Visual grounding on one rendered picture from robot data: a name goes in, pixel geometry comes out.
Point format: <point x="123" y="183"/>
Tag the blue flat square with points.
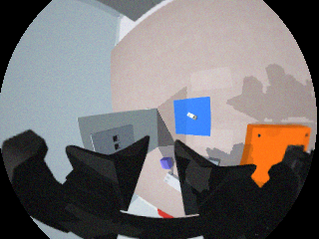
<point x="199" y="107"/>

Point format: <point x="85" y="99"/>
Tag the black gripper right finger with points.
<point x="199" y="178"/>

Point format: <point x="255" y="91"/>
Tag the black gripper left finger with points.
<point x="121" y="169"/>

